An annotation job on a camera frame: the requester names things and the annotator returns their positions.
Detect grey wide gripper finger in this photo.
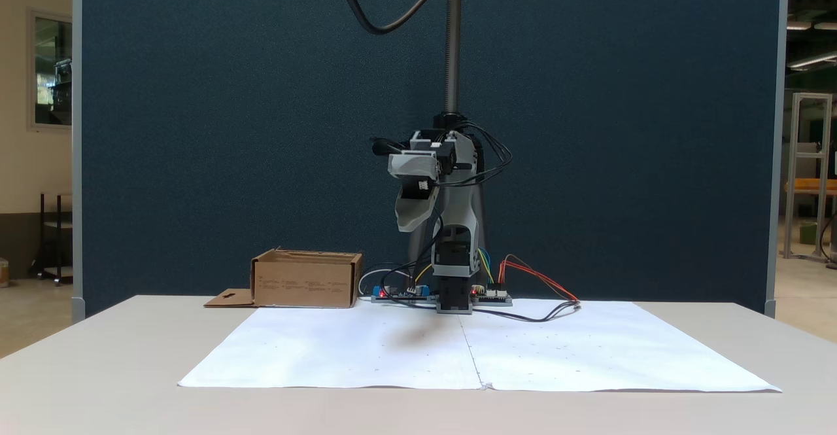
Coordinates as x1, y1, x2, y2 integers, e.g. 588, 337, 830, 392
395, 196, 430, 234

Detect blue power circuit board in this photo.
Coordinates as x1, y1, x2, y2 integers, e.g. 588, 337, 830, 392
371, 283, 434, 303

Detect dark motor driver board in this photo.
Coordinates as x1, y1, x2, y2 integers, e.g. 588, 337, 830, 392
472, 283, 513, 307

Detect brown cardboard box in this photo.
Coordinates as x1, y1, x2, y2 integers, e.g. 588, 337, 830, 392
204, 248, 364, 309

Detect white paper sheet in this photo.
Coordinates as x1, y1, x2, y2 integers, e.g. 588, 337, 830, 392
178, 299, 783, 394

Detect dark blue partition panel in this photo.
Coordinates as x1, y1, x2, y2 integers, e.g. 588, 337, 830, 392
73, 0, 789, 319

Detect black shelf cart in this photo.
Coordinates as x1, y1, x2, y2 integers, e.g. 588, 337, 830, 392
38, 192, 73, 286

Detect orange wooden workbench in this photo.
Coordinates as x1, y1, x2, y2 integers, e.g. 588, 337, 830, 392
784, 179, 837, 196

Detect black elbow servo wire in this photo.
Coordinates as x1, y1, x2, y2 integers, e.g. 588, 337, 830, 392
379, 215, 447, 307

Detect white cable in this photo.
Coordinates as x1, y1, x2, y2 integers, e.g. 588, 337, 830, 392
358, 267, 414, 299

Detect black wrist servo wire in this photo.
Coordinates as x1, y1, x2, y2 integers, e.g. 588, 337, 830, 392
456, 120, 513, 188

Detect black camera tripod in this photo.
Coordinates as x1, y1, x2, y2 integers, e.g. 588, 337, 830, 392
370, 0, 488, 279

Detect orange red wire bundle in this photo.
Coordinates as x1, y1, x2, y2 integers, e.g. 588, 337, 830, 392
498, 254, 582, 306

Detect thick black camera cable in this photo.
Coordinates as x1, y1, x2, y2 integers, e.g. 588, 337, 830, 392
328, 0, 464, 36

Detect black extension wire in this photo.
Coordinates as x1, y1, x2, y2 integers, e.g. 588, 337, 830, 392
472, 300, 582, 324

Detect aluminium frame rack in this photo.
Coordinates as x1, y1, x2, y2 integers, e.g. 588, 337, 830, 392
783, 92, 835, 263

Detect wall window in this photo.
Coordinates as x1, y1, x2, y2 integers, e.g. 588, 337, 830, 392
27, 8, 73, 132

